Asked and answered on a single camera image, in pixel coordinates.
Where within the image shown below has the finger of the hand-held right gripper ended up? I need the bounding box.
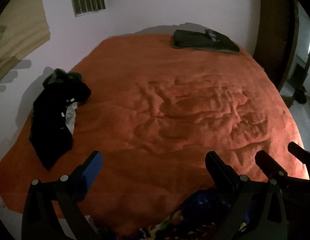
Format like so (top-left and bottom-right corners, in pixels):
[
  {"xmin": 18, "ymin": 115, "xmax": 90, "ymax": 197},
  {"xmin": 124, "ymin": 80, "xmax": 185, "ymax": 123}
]
[
  {"xmin": 255, "ymin": 151, "xmax": 288, "ymax": 188},
  {"xmin": 287, "ymin": 142, "xmax": 310, "ymax": 167}
]

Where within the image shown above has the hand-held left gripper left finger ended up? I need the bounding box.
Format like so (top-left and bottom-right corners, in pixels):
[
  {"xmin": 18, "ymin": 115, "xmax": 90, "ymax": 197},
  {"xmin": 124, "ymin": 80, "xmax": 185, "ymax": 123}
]
[{"xmin": 21, "ymin": 151, "xmax": 103, "ymax": 240}]

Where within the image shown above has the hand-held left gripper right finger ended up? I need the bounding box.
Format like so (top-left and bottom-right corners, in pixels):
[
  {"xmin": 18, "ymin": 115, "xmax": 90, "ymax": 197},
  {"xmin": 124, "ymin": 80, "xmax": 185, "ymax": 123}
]
[{"xmin": 205, "ymin": 151, "xmax": 288, "ymax": 240}]

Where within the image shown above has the black garment with white print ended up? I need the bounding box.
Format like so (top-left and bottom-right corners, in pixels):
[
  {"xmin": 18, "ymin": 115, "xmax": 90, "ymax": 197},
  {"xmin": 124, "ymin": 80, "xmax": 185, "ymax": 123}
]
[{"xmin": 30, "ymin": 94, "xmax": 78, "ymax": 171}]

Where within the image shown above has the colourful printed cloth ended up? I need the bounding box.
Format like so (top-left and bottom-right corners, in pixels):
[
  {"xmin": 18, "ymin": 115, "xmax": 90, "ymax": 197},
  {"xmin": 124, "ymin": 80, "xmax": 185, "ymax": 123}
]
[{"xmin": 142, "ymin": 187, "xmax": 253, "ymax": 240}]

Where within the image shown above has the orange blanket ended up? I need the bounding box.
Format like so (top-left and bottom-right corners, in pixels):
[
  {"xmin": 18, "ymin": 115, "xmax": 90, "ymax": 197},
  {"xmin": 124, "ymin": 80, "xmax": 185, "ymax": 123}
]
[{"xmin": 0, "ymin": 34, "xmax": 310, "ymax": 238}]

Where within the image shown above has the folded dark green clothing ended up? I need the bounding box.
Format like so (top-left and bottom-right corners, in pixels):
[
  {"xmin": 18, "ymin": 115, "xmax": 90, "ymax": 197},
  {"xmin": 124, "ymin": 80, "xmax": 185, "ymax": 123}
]
[{"xmin": 172, "ymin": 29, "xmax": 241, "ymax": 55}]

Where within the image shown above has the small dark patterned cloth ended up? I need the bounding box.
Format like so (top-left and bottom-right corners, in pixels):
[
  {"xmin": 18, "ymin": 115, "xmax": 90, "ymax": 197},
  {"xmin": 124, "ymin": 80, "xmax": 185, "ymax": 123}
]
[{"xmin": 204, "ymin": 29, "xmax": 222, "ymax": 42}]

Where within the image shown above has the brown wooden door frame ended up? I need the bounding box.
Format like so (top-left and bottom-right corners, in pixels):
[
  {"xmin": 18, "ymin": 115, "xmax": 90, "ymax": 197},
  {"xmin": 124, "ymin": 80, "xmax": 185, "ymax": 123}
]
[{"xmin": 252, "ymin": 0, "xmax": 299, "ymax": 95}]

